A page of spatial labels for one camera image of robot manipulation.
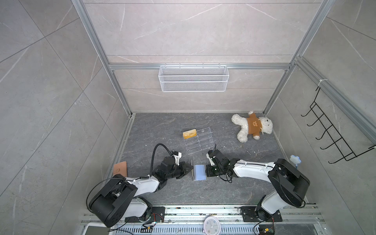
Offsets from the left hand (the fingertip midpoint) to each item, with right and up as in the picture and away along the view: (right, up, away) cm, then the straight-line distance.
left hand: (196, 166), depth 83 cm
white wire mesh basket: (-1, +57, +18) cm, 59 cm away
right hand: (+7, -5, +5) cm, 10 cm away
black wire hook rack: (+64, +18, -17) cm, 68 cm away
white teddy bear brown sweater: (+41, +24, +19) cm, 51 cm away
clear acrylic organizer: (+5, +13, +19) cm, 23 cm away
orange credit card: (-4, +18, +13) cm, 22 cm away
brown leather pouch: (-47, -3, +6) cm, 47 cm away
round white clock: (+7, -25, -14) cm, 29 cm away
